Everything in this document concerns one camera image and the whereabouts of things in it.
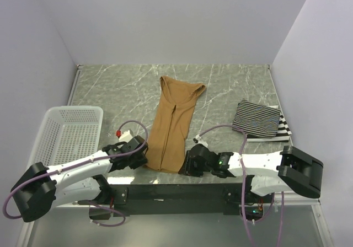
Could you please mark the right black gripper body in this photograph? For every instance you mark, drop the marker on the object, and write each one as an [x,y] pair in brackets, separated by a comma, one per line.
[193,168]

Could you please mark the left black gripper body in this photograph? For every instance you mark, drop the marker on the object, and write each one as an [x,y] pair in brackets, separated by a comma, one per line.
[137,161]

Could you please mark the tan tank top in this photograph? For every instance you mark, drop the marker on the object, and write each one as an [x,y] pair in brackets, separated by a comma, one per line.
[166,142]

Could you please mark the thin-striped black white tank top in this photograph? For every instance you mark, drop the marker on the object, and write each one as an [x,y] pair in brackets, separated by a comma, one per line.
[257,120]

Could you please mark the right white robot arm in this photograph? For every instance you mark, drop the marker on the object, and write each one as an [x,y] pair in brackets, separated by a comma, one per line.
[288,170]

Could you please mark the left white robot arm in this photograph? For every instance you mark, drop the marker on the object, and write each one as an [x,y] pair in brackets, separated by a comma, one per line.
[41,188]

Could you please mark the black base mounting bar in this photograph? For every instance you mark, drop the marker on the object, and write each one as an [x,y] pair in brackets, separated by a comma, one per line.
[142,199]

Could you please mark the white plastic basket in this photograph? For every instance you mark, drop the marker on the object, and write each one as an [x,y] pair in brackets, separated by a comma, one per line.
[67,133]

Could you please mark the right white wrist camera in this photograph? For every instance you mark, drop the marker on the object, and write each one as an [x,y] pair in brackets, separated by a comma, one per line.
[198,140]

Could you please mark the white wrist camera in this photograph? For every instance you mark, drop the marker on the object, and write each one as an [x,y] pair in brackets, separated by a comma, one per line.
[124,136]
[198,140]

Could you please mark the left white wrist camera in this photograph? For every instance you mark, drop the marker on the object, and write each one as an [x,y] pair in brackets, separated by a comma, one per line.
[124,136]

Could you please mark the aluminium frame rail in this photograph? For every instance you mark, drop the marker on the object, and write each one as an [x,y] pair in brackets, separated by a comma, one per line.
[290,199]

